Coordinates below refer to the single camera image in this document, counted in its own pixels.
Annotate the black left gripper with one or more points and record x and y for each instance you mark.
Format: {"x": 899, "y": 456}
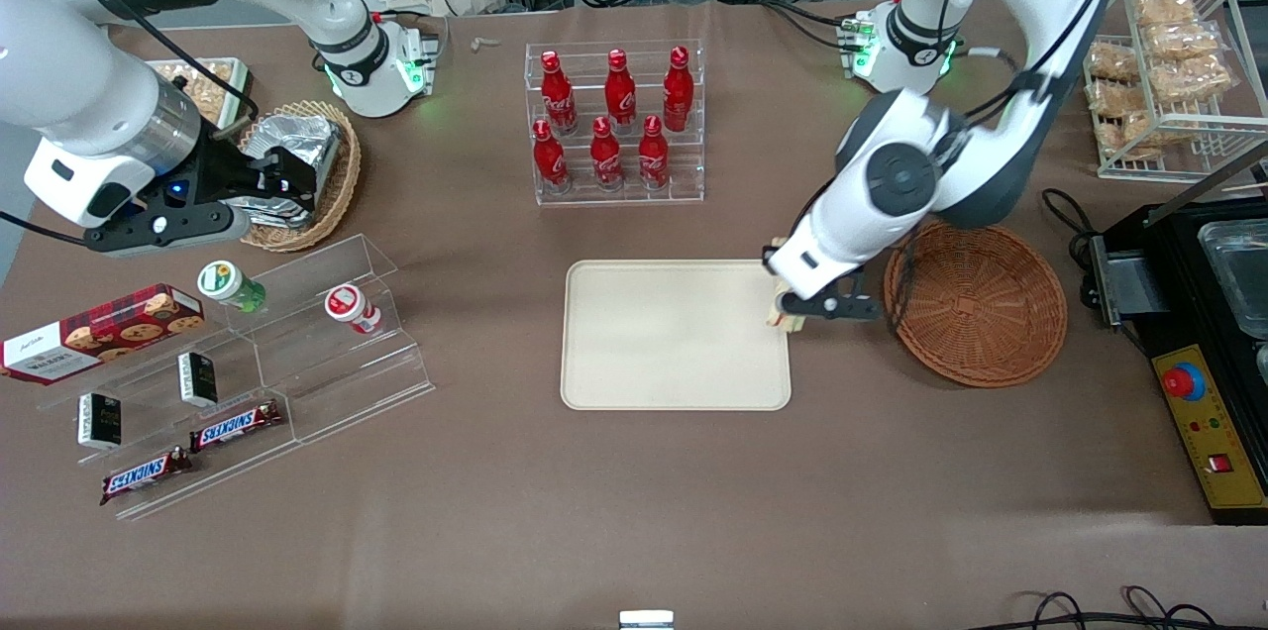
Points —
{"x": 766, "y": 249}

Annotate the silver foil packets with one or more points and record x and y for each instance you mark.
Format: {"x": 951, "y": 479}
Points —
{"x": 297, "y": 135}

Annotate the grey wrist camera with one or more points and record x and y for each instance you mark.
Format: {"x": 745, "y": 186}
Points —
{"x": 158, "y": 226}
{"x": 842, "y": 308}

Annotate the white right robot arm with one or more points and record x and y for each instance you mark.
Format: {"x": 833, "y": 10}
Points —
{"x": 59, "y": 65}

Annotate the cream rectangular tray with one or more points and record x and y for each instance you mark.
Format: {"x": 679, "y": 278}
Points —
{"x": 674, "y": 333}

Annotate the red cola bottle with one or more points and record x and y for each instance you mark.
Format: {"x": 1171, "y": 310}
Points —
{"x": 549, "y": 158}
{"x": 620, "y": 93}
{"x": 605, "y": 157}
{"x": 653, "y": 155}
{"x": 678, "y": 91}
{"x": 557, "y": 97}

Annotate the yellow control panel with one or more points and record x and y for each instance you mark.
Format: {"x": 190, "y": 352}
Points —
{"x": 1214, "y": 442}

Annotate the clear plastic tub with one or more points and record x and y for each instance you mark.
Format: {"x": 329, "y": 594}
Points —
{"x": 1238, "y": 263}

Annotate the grey tray of biscuits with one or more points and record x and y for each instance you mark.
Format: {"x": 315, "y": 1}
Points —
{"x": 213, "y": 80}

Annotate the small beige scrap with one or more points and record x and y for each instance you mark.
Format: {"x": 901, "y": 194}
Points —
{"x": 485, "y": 44}

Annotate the black machine housing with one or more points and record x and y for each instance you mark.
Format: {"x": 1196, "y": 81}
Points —
{"x": 1179, "y": 313}

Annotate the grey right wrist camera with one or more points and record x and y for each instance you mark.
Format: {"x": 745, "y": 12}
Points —
{"x": 158, "y": 226}

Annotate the red and white cup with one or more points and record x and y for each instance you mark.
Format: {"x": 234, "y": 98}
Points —
{"x": 349, "y": 305}

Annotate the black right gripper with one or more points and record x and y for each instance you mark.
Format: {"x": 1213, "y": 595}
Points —
{"x": 220, "y": 170}

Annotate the clear acrylic bottle rack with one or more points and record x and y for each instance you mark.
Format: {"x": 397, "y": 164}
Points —
{"x": 594, "y": 199}

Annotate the clear acrylic stepped shelf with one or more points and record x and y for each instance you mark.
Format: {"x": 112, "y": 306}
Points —
{"x": 347, "y": 382}

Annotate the clear bag of snacks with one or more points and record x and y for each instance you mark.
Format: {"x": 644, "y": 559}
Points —
{"x": 1184, "y": 41}
{"x": 1109, "y": 97}
{"x": 1134, "y": 135}
{"x": 1194, "y": 80}
{"x": 1111, "y": 61}
{"x": 1164, "y": 8}

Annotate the Snickers bar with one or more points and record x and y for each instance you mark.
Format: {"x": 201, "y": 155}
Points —
{"x": 144, "y": 475}
{"x": 236, "y": 426}

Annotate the green lidded cup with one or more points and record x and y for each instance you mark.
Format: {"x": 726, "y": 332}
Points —
{"x": 226, "y": 281}

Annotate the brown round wicker basket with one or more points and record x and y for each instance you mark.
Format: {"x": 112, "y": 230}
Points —
{"x": 981, "y": 313}

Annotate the light oval wicker basket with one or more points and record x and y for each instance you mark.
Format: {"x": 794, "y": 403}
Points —
{"x": 342, "y": 184}

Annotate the red emergency stop button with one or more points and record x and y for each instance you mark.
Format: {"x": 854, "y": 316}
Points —
{"x": 1184, "y": 382}

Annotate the small black box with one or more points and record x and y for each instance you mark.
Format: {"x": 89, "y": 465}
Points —
{"x": 99, "y": 420}
{"x": 198, "y": 378}

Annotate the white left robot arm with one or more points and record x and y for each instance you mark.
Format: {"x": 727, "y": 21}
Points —
{"x": 892, "y": 179}

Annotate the triangular sandwich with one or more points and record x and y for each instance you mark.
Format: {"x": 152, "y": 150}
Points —
{"x": 786, "y": 318}

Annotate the red tartan cookie box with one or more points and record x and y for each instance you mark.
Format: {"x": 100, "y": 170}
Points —
{"x": 99, "y": 333}

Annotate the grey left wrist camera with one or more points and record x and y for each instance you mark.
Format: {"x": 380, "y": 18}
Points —
{"x": 842, "y": 308}

